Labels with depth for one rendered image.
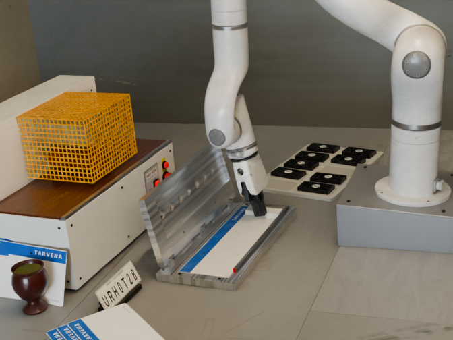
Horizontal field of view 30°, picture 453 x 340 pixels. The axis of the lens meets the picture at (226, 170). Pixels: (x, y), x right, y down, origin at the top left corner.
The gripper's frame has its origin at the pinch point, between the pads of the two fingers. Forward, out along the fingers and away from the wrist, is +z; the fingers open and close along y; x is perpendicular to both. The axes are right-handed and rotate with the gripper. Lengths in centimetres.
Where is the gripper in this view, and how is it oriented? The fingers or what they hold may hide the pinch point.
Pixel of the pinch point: (259, 208)
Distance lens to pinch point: 228.7
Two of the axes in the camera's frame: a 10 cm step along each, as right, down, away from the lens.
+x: -8.8, 1.3, 4.6
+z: 2.7, 9.2, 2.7
